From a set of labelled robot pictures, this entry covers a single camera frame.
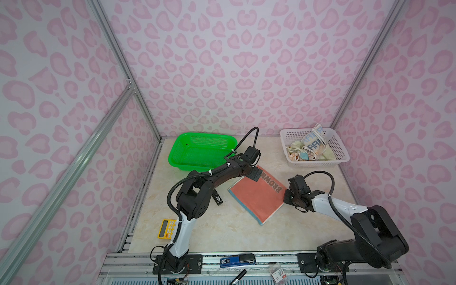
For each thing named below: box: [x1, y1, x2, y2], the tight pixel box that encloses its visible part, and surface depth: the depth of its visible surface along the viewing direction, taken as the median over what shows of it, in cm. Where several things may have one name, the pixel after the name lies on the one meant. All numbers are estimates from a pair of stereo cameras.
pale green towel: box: [318, 143, 337, 161], surface depth 107 cm
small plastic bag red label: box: [269, 262, 288, 285], surface depth 70 cm
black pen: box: [229, 268, 247, 285], surface depth 71 cm
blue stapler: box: [219, 252, 256, 268], surface depth 73 cm
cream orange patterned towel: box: [287, 146, 316, 162], surface depth 104 cm
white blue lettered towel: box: [301, 122, 327, 160], surface depth 109 cm
